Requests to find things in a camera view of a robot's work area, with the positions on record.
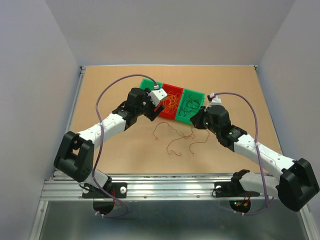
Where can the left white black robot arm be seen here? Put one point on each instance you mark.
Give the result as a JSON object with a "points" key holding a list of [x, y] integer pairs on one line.
{"points": [[75, 156]]}

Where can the red plastic bin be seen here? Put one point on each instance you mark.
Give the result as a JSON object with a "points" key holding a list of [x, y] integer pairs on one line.
{"points": [[172, 102]]}

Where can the far green plastic bin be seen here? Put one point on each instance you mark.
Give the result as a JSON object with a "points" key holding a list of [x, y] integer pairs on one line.
{"points": [[190, 103]]}

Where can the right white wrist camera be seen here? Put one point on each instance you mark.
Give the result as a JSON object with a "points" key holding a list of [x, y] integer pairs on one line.
{"points": [[213, 100]]}

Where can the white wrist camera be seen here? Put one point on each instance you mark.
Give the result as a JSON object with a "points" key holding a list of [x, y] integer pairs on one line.
{"points": [[157, 96], [213, 100]]}

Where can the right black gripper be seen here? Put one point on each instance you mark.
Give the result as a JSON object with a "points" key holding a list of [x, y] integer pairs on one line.
{"points": [[196, 119]]}

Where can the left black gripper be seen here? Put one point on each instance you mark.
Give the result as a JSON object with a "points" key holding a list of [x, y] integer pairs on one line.
{"points": [[152, 106]]}

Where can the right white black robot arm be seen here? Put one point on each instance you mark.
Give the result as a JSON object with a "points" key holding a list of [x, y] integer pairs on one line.
{"points": [[291, 181]]}

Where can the green plastic bin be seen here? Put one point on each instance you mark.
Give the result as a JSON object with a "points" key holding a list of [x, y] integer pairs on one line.
{"points": [[147, 83], [190, 103]]}

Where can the near green plastic bin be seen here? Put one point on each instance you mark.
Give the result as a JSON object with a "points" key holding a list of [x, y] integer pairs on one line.
{"points": [[147, 83]]}

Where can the aluminium frame rail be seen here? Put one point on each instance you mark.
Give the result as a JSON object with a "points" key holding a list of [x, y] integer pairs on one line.
{"points": [[168, 206]]}

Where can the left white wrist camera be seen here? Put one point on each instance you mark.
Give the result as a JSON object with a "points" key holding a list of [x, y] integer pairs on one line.
{"points": [[157, 96]]}

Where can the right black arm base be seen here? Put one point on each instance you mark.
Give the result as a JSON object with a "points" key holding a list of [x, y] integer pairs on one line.
{"points": [[225, 188]]}

